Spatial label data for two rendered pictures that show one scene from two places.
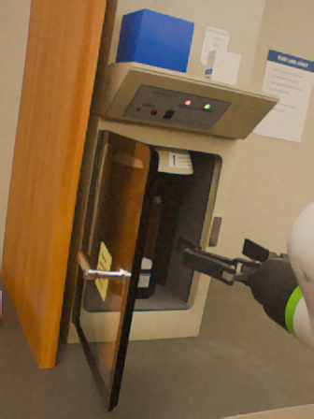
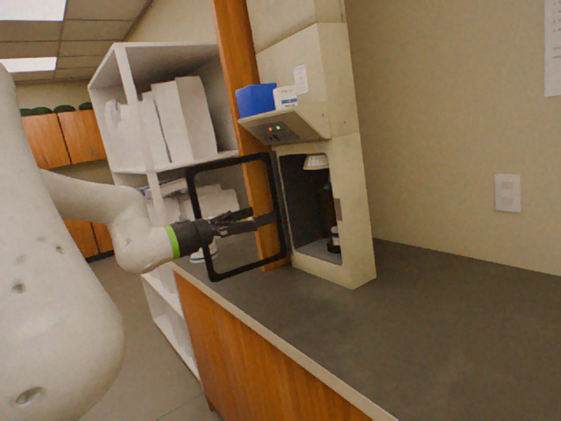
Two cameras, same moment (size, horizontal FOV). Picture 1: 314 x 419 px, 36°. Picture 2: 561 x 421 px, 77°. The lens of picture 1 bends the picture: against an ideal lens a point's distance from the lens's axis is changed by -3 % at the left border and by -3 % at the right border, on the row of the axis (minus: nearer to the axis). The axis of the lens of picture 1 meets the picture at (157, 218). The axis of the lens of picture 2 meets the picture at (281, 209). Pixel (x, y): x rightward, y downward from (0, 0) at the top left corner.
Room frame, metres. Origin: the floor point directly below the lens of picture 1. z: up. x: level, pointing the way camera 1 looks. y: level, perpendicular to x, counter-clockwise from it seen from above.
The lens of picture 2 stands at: (0.82, -1.13, 1.47)
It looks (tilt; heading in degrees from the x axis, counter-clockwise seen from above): 13 degrees down; 85
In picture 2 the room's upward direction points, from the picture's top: 10 degrees counter-clockwise
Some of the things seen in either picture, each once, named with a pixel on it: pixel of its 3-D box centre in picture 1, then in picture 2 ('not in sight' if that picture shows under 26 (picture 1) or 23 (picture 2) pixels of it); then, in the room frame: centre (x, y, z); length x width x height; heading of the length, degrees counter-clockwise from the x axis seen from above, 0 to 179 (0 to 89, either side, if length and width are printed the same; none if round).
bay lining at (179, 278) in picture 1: (133, 216); (335, 197); (1.11, 0.06, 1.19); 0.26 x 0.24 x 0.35; 118
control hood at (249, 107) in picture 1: (192, 105); (280, 127); (0.95, -0.03, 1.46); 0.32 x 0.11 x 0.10; 118
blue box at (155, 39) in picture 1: (153, 43); (258, 101); (0.91, 0.06, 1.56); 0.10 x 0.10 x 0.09; 28
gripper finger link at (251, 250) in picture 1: (255, 252); (264, 219); (0.85, -0.18, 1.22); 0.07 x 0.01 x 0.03; 26
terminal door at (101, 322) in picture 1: (106, 257); (239, 216); (0.78, 0.07, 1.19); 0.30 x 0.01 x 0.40; 21
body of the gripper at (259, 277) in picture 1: (267, 278); (210, 230); (0.70, -0.18, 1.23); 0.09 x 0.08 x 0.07; 26
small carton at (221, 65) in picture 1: (221, 68); (285, 98); (0.98, -0.07, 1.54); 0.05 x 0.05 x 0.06; 13
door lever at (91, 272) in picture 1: (97, 266); not in sight; (0.70, 0.07, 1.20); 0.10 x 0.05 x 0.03; 21
